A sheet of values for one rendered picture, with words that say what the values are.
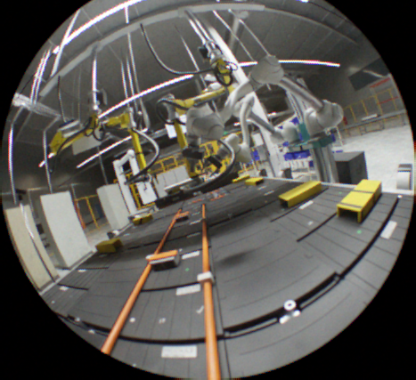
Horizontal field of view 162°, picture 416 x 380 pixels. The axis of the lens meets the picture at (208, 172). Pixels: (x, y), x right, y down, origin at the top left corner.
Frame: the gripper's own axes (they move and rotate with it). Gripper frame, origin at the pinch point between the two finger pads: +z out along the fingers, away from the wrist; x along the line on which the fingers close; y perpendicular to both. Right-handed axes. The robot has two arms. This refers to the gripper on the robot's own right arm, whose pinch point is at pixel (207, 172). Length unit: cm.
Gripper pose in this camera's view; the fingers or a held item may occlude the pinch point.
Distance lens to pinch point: 120.3
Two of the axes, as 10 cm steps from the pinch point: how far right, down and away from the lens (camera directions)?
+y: -2.1, 1.0, -9.7
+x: 7.6, 6.5, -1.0
